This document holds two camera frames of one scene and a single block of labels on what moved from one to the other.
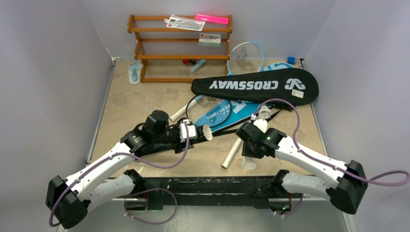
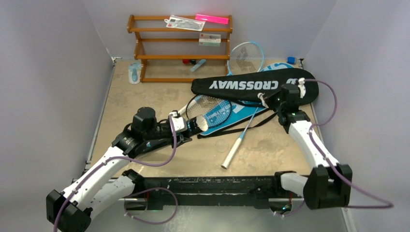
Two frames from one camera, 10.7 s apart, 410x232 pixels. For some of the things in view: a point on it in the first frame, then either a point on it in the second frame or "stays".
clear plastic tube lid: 224,145 stays
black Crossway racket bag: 293,85 stays
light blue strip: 199,64 stays
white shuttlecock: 265,112 to 262,97
